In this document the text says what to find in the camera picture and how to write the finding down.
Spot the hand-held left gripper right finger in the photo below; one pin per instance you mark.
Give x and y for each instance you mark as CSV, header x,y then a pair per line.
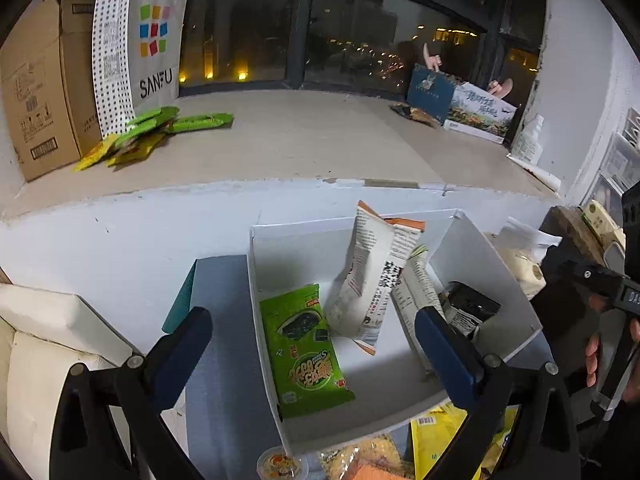
x,y
445,355

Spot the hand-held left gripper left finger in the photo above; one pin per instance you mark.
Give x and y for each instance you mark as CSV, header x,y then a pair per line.
x,y
175,360

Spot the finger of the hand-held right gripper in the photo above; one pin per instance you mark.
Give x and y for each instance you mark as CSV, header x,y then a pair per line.
x,y
585,275

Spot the black snack packet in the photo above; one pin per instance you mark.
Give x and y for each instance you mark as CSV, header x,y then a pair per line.
x,y
472,305

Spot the white cardboard box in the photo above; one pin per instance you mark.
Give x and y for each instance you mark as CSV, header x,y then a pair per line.
x,y
395,385

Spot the narrow white snack packet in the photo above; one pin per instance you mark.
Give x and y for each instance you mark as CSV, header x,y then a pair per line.
x,y
416,285

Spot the yellow snack packet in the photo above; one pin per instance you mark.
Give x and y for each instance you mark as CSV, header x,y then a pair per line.
x,y
435,435

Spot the white orange-topped snack bag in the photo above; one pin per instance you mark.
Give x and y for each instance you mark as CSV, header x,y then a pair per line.
x,y
401,255

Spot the large white snack bag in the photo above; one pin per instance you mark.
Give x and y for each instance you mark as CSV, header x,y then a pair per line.
x,y
360,270

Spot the green seaweed snack packet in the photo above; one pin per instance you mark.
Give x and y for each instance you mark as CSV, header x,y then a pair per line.
x,y
300,355

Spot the orange snack packet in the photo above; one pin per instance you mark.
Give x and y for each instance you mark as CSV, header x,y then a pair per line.
x,y
372,472

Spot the cracker snack packet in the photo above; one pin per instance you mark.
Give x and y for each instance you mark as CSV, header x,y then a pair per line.
x,y
340,460

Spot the jelly cup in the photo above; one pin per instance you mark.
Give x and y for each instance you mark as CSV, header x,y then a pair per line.
x,y
281,465

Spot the person's right hand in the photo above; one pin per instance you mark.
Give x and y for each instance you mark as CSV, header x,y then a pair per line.
x,y
593,360

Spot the wooden side shelf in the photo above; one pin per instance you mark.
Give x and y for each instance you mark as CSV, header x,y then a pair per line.
x,y
567,225

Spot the small yellow green box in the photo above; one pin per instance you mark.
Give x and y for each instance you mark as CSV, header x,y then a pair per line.
x,y
602,222

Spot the blue tablecloth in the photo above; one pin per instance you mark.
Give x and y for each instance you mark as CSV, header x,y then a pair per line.
x,y
220,410

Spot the white wet wipes pack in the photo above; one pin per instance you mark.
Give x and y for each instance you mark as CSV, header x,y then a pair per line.
x,y
525,237

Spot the white tube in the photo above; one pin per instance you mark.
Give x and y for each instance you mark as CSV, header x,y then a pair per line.
x,y
537,174

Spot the clear plastic drawer organizer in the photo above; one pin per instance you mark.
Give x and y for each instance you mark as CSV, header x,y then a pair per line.
x,y
620,160

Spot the white leather sofa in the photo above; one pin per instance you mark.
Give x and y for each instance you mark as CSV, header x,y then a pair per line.
x,y
45,330

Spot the white plastic bottle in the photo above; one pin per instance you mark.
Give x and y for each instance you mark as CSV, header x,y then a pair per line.
x,y
529,142

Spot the flat cardboard piece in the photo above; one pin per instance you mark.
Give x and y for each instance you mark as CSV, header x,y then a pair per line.
x,y
5,276

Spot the landscape printed tissue box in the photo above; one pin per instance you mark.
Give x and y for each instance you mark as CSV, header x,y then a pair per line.
x,y
482,110

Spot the yellow sachet packet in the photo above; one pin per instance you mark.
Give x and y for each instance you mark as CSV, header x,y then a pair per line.
x,y
97,152
137,149

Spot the green sachet packet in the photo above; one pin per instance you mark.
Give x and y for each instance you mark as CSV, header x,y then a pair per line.
x,y
152,116
200,122
142,132

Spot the dark snack wrapper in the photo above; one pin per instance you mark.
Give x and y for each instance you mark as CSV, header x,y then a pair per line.
x,y
412,112

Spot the dark blue gift box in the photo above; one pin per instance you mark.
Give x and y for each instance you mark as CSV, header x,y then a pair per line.
x,y
430,92

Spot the brown cardboard box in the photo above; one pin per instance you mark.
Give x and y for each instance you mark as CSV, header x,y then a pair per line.
x,y
40,85

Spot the white dotted shopping bag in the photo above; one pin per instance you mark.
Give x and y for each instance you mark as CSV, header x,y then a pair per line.
x,y
150,35

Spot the black window frame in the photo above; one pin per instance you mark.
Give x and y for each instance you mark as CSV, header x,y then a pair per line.
x,y
300,35

